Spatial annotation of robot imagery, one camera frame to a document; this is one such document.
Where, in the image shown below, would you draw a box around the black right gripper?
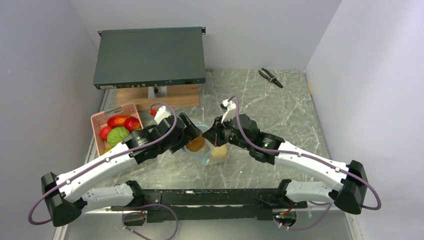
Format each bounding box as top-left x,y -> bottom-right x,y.
202,115 -> 252,151

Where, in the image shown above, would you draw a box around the brown kiwi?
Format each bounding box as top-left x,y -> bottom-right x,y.
185,135 -> 206,152

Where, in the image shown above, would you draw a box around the yellow lemon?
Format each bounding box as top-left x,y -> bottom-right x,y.
210,145 -> 228,159

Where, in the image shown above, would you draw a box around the clear zip top bag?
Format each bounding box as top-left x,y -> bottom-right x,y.
183,139 -> 230,166

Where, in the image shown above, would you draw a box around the light green cabbage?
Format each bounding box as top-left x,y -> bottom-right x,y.
106,127 -> 130,147

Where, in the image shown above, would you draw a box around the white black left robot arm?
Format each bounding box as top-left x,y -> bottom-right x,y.
41,113 -> 202,227

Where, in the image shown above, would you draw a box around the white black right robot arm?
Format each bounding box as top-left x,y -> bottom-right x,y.
202,114 -> 368,215

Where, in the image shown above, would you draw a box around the wooden block stand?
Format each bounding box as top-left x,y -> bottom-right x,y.
116,84 -> 200,111

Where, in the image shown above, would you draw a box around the red apple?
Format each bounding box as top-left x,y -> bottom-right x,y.
123,117 -> 142,133

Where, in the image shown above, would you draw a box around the black pliers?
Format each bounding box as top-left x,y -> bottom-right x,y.
258,68 -> 284,89

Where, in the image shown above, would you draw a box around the red orange mango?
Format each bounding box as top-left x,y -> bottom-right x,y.
107,115 -> 131,128

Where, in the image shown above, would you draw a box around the yellow star fruit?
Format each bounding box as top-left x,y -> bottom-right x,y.
102,146 -> 113,154

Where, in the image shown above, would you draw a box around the dark green rack server box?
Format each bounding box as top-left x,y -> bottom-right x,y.
93,26 -> 206,90

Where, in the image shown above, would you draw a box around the red strawberry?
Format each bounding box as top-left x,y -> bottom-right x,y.
98,126 -> 113,141

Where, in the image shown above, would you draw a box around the pink plastic perforated basket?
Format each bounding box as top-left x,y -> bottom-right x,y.
90,102 -> 143,156

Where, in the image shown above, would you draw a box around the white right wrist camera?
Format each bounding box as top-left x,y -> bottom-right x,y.
220,99 -> 237,124

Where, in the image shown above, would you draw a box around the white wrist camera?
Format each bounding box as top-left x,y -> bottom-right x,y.
220,99 -> 237,124
150,106 -> 174,127

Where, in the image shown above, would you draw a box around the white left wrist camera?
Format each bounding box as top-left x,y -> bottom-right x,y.
150,106 -> 174,127

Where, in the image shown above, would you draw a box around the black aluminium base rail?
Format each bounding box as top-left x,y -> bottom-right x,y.
110,188 -> 309,223

